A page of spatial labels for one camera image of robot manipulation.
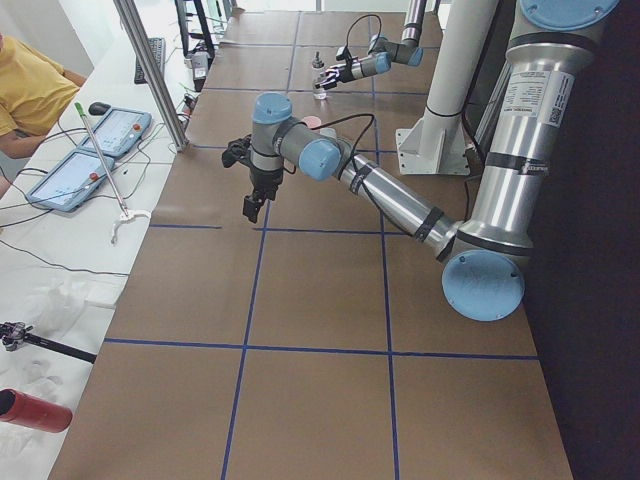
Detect blue teach pendant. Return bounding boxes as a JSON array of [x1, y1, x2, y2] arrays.
[[26, 149, 115, 213], [88, 107, 152, 159]]

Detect pink paper cup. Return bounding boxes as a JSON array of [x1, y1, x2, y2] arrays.
[[302, 116, 322, 130]]

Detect near blue teach pendant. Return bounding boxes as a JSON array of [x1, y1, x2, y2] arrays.
[[26, 149, 115, 213]]

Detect glass sauce dispenser bottle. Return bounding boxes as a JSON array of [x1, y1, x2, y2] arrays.
[[311, 51, 327, 100]]

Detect black box with white label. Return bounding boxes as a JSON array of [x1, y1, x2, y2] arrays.
[[190, 51, 209, 92]]

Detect red cylinder bottle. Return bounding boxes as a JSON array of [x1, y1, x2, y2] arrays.
[[1, 389, 73, 433]]

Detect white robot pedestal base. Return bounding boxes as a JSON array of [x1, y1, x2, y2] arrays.
[[396, 0, 499, 175]]

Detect long metal grabber stick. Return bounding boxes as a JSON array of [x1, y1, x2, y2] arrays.
[[74, 102, 151, 246]]

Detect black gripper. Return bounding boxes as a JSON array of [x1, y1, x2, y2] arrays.
[[313, 64, 350, 91], [243, 166, 283, 223]]

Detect person in yellow shirt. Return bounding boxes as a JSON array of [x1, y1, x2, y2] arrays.
[[1, 35, 86, 159]]

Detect black keyboard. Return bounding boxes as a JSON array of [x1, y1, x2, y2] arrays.
[[132, 37, 167, 85]]

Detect far blue teach pendant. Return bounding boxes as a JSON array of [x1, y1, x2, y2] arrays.
[[88, 107, 152, 159]]

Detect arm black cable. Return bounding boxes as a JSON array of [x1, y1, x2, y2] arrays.
[[344, 13, 384, 56], [282, 112, 377, 176]]

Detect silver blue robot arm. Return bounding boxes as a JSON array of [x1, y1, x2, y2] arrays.
[[222, 1, 620, 321], [313, 1, 427, 90]]

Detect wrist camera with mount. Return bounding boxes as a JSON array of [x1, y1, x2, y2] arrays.
[[221, 135, 251, 168], [336, 45, 351, 63]]

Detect aluminium frame post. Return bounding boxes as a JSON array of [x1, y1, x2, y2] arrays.
[[113, 0, 188, 152]]

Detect black tripod stand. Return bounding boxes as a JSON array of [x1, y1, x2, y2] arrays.
[[1, 322, 97, 364]]

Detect black computer mouse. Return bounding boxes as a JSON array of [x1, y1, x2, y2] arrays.
[[88, 101, 111, 116]]

